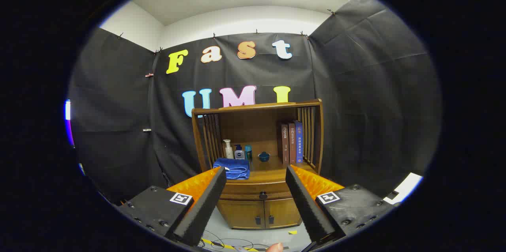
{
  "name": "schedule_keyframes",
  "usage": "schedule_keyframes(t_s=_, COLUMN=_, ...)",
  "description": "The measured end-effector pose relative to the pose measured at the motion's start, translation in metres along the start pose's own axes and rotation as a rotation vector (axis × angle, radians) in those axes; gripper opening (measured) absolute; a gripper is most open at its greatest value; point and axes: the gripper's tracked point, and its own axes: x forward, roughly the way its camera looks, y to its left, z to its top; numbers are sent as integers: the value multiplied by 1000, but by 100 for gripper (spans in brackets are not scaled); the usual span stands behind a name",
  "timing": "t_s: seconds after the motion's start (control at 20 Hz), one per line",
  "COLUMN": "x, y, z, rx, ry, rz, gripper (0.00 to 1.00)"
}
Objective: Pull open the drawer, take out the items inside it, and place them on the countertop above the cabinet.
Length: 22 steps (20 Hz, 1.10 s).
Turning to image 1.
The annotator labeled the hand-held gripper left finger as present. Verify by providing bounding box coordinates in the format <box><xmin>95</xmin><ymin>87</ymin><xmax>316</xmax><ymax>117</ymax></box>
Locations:
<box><xmin>118</xmin><ymin>166</ymin><xmax>227</xmax><ymax>247</ymax></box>

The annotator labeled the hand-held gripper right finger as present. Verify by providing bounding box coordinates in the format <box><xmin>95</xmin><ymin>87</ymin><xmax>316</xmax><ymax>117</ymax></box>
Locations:
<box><xmin>285</xmin><ymin>165</ymin><xmax>400</xmax><ymax>244</ymax></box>

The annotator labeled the wooden drawer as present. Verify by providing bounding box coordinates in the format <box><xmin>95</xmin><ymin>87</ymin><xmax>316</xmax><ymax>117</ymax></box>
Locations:
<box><xmin>219</xmin><ymin>182</ymin><xmax>295</xmax><ymax>201</ymax></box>

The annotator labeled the wooden cabinet door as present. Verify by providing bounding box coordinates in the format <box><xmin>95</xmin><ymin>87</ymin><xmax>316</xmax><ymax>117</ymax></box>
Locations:
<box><xmin>264</xmin><ymin>199</ymin><xmax>303</xmax><ymax>229</ymax></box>
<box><xmin>217</xmin><ymin>200</ymin><xmax>266</xmax><ymax>229</ymax></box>

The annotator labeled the wooden countertop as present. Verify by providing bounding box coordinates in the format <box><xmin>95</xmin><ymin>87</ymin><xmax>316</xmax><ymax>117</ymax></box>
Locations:
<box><xmin>213</xmin><ymin>156</ymin><xmax>317</xmax><ymax>183</ymax></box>

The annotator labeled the wooden cabinet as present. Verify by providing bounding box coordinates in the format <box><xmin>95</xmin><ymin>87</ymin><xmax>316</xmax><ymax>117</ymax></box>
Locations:
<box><xmin>191</xmin><ymin>99</ymin><xmax>325</xmax><ymax>230</ymax></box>

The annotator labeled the yellow floor tape strip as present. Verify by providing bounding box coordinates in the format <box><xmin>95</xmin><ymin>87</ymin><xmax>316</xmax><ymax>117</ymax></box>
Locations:
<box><xmin>202</xmin><ymin>238</ymin><xmax>259</xmax><ymax>252</ymax></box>

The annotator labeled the folded blue towel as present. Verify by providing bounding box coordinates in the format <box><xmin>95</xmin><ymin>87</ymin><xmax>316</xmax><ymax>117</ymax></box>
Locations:
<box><xmin>213</xmin><ymin>158</ymin><xmax>250</xmax><ymax>180</ymax></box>

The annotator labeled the blue book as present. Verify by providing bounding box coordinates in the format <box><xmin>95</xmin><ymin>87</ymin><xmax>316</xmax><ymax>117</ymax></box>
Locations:
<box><xmin>295</xmin><ymin>121</ymin><xmax>304</xmax><ymax>164</ymax></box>

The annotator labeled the reddish brown book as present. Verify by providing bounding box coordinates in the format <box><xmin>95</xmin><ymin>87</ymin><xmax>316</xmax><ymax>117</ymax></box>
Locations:
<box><xmin>288</xmin><ymin>122</ymin><xmax>297</xmax><ymax>164</ymax></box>

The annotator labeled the dark brown book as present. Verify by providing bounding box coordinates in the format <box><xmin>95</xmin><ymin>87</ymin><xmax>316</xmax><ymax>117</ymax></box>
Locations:
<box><xmin>277</xmin><ymin>123</ymin><xmax>290</xmax><ymax>165</ymax></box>

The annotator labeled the white board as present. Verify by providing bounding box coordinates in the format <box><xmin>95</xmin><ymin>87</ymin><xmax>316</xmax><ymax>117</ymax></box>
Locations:
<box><xmin>383</xmin><ymin>172</ymin><xmax>423</xmax><ymax>205</ymax></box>

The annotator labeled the black backdrop cloth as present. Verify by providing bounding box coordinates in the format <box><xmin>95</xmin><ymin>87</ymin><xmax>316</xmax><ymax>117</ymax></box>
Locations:
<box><xmin>68</xmin><ymin>0</ymin><xmax>442</xmax><ymax>205</ymax></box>

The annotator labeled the black floor cable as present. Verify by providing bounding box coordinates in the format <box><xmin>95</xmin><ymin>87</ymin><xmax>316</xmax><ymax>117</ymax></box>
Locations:
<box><xmin>198</xmin><ymin>230</ymin><xmax>269</xmax><ymax>251</ymax></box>

